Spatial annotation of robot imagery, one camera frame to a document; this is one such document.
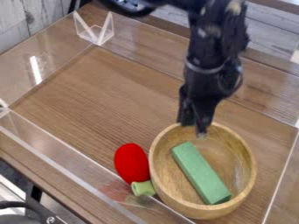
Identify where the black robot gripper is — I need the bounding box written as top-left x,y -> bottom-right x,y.
176,58 -> 244,138

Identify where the brown wooden bowl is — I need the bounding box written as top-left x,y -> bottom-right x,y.
148,122 -> 257,220

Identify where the green rectangular block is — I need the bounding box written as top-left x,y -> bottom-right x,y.
172,142 -> 230,205

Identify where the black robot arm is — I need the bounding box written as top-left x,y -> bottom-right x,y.
101,0 -> 248,138

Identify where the red plush radish toy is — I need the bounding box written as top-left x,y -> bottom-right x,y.
113,143 -> 156,197

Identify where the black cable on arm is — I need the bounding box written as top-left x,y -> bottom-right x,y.
217,58 -> 245,99

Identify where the clear acrylic corner bracket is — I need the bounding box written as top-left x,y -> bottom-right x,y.
72,11 -> 114,46

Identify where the black stand with cable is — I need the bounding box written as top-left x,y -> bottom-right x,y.
0,185 -> 69,224

